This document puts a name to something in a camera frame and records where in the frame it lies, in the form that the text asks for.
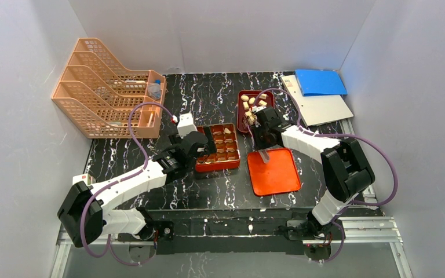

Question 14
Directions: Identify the rectangular white chocolate piece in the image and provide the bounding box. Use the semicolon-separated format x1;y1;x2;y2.
245;112;256;125

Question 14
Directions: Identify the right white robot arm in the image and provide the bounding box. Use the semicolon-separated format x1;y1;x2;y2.
249;107;375;237

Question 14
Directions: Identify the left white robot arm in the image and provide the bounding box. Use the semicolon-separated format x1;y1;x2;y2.
57;126;216;248

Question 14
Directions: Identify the orange chocolate box with tray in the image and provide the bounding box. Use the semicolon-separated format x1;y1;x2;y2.
195;123;240;173

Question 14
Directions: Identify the dark red chocolate tray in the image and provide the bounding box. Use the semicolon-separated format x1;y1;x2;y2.
237;90;275;134

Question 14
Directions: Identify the orange box lid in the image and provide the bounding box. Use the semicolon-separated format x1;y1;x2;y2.
247;148;302;196

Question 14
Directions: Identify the white board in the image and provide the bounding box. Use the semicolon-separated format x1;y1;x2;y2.
281;75;353;127

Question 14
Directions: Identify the blue folder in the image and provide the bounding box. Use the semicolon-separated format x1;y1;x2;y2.
295;69;348;97

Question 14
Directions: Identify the small bottle with blue cap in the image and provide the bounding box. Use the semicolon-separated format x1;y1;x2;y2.
147;79;162;100

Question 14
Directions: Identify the small white red box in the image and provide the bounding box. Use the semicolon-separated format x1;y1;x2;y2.
72;174;96;186

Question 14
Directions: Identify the peach plastic file rack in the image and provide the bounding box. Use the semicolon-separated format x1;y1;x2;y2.
51;38;167;138

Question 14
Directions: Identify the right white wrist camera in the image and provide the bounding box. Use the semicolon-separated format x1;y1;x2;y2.
252;106;266;114

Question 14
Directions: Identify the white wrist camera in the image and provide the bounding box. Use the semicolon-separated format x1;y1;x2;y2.
177;112;197;138
252;106;266;114

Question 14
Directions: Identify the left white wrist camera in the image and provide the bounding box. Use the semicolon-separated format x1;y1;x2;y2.
177;112;197;138

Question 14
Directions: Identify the aluminium base frame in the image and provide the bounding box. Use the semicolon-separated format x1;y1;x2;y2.
53;132;408;277

